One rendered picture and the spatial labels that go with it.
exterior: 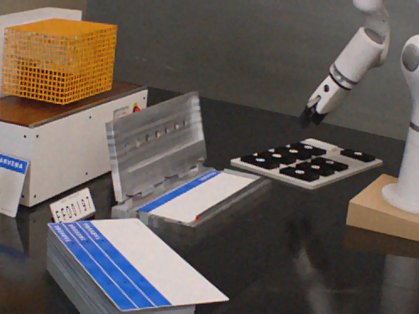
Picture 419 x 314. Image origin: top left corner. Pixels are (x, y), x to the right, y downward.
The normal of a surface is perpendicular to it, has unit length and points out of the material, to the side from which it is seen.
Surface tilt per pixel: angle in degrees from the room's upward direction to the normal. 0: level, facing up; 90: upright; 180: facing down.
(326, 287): 0
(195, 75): 90
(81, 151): 90
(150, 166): 76
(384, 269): 0
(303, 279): 0
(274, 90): 90
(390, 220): 90
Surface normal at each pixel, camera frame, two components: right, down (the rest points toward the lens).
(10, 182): -0.41, -0.16
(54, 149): 0.90, 0.19
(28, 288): 0.09, -0.96
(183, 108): 0.90, -0.04
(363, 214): -0.46, 0.20
